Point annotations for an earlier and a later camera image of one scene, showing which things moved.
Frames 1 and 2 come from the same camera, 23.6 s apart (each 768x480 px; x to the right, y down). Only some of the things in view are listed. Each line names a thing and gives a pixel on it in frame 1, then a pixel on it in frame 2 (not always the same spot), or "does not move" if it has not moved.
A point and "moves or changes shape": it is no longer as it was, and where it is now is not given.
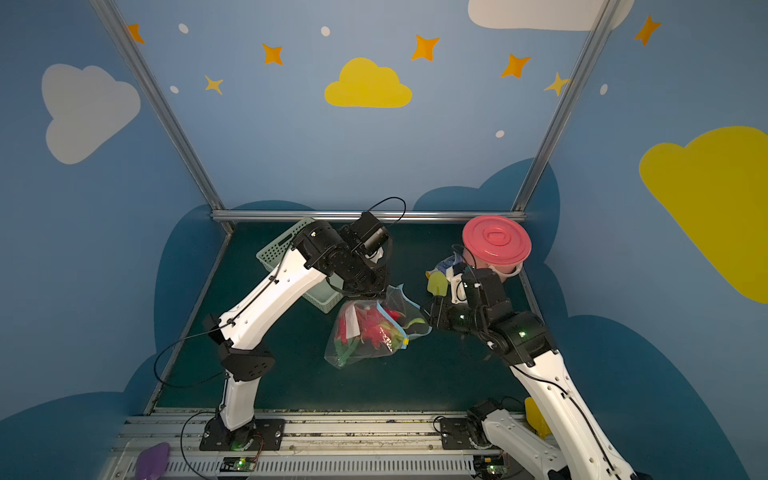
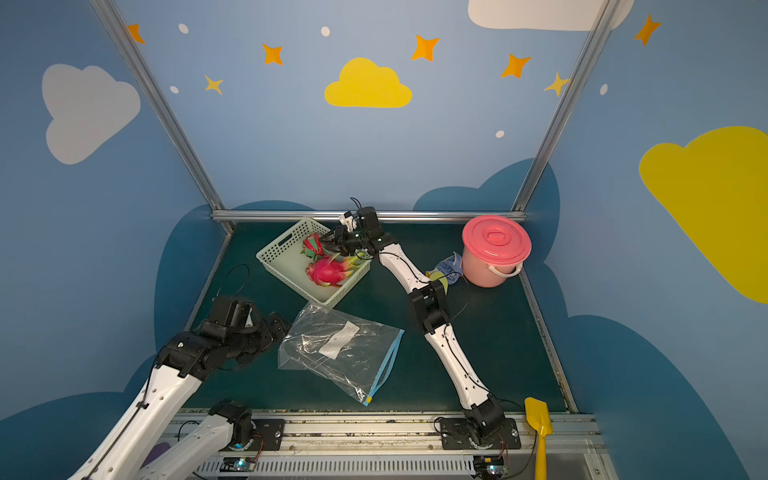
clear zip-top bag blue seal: [361, 329] moves or changes shape
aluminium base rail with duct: [312, 447] does not move
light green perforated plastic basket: [326, 294] does not move
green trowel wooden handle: [437, 283] does not move
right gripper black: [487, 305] -> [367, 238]
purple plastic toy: [152, 462] does not move
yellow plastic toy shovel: [535, 418] does not move
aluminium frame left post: [117, 28] does not move
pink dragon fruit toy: [367, 324] moves or changes shape
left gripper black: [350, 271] -> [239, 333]
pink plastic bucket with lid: [497, 243] does not move
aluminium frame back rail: [368, 216] does not move
